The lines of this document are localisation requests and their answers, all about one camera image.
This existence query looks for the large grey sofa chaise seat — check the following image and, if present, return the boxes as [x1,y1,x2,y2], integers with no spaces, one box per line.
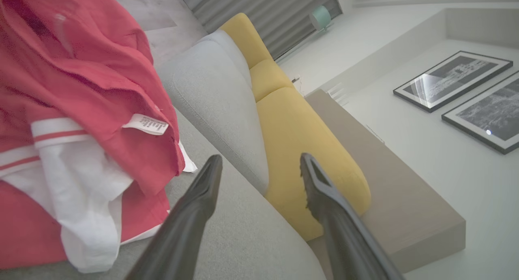
[0,106,327,280]

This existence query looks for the black framed monochrome picture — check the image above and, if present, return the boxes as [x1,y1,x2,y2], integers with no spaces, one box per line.
[392,50,514,113]
[441,71,519,155]

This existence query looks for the grey sofa seat cushion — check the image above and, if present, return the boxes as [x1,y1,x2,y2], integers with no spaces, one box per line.
[156,39,270,195]
[197,29,253,88]

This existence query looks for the red shorts with white trim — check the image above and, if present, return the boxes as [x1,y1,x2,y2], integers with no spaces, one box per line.
[0,179,171,270]

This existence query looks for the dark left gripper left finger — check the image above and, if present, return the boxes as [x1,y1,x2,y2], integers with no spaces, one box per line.
[125,154,223,280]

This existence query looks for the red Bulls 23 jersey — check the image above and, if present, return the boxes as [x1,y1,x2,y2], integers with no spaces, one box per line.
[0,0,198,274]

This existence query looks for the yellow sofa backrest cushion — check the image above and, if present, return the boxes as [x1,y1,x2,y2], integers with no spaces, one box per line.
[249,59,296,103]
[255,88,371,242]

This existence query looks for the grey pleated curtain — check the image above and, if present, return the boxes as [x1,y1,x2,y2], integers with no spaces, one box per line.
[178,0,343,60]

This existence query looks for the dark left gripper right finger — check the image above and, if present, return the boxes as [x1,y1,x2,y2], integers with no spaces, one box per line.
[299,152,406,280]

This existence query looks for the beige wooden ledge panel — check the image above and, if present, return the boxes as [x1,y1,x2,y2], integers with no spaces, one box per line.
[304,89,467,273]

